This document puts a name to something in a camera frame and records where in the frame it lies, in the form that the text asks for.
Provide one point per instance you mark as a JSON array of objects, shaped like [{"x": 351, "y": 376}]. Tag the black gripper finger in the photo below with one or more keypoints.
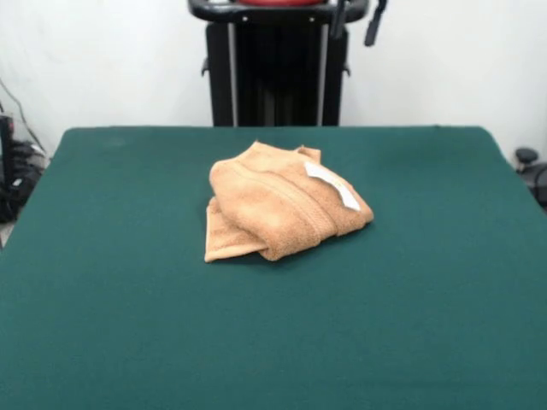
[
  {"x": 372, "y": 30},
  {"x": 337, "y": 21}
]

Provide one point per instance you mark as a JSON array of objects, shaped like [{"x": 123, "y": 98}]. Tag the tan terry towel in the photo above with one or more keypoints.
[{"x": 273, "y": 205}]

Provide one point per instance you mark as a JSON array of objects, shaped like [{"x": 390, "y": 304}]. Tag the grey chair base leg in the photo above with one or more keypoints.
[{"x": 526, "y": 156}]

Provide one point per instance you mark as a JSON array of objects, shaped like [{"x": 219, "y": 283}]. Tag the dark green table cloth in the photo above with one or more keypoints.
[{"x": 128, "y": 320}]

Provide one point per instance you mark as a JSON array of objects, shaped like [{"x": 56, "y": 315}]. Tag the black equipment pile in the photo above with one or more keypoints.
[{"x": 13, "y": 200}]

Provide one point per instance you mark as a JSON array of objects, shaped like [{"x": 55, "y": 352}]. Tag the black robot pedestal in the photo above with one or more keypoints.
[{"x": 278, "y": 77}]

